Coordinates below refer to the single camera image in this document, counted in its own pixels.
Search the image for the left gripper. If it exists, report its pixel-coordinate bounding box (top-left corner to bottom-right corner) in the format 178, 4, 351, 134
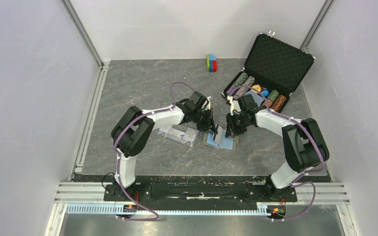
192, 108, 218, 135

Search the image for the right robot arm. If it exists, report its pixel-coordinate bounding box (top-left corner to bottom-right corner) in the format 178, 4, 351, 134
225, 95, 329, 201

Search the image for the blue dealer chip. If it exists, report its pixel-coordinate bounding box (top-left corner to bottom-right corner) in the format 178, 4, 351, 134
261, 89, 270, 97

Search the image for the black poker chip case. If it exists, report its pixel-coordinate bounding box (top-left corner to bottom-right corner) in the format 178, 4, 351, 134
221, 33, 315, 113

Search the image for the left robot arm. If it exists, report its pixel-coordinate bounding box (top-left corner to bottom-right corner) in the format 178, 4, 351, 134
111, 91, 217, 200

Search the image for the colourful toy block stack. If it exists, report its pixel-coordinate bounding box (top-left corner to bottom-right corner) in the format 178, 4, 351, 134
206, 54, 218, 72

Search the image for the yellow dealer chip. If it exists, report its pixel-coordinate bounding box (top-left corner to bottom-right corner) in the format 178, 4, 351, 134
251, 85, 262, 93

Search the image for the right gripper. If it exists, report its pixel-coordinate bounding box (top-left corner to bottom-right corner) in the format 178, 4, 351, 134
225, 112, 251, 138

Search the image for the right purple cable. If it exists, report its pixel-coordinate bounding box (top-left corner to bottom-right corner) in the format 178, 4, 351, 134
229, 85, 326, 222

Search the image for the clear plastic card sleeve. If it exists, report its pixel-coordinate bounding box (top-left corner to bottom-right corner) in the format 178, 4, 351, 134
157, 125, 199, 148

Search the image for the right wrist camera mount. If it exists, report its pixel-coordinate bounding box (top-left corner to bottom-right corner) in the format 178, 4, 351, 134
226, 96, 241, 116

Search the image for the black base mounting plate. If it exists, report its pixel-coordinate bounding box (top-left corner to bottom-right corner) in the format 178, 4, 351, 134
103, 175, 299, 211

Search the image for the white slotted cable duct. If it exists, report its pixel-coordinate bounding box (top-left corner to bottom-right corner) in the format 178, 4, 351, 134
65, 203, 271, 216

